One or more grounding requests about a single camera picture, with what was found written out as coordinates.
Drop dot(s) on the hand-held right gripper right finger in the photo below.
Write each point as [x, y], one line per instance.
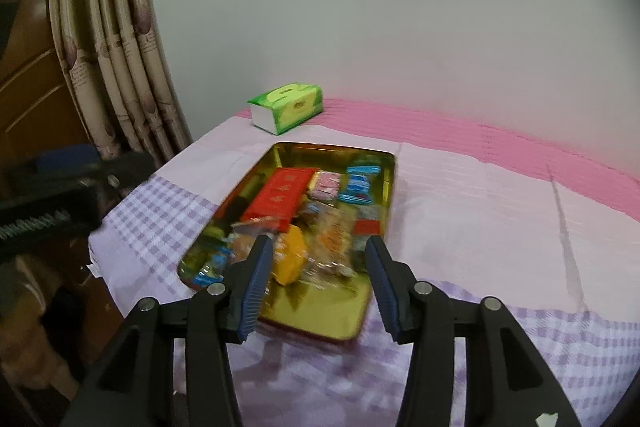
[382, 287]

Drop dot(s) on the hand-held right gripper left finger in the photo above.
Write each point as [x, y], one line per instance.
[255, 287]

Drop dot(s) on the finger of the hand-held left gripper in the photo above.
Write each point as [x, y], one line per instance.
[70, 159]
[50, 217]

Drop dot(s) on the yellow snack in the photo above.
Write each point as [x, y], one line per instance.
[290, 252]

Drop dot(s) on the grey red label snack packet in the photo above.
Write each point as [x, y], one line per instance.
[367, 227]

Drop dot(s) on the maroon gold tin box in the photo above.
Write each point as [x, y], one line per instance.
[320, 307]

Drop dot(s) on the clear orange print snack packet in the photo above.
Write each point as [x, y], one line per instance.
[335, 232]

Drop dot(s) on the beige patterned curtain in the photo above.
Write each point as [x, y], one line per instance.
[115, 57]

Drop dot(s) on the pink purple checked bedsheet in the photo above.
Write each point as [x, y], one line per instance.
[475, 217]

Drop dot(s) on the pink knitted blanket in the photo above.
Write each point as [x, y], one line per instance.
[450, 127]

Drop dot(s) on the green tissue pack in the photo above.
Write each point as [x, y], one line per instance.
[290, 104]

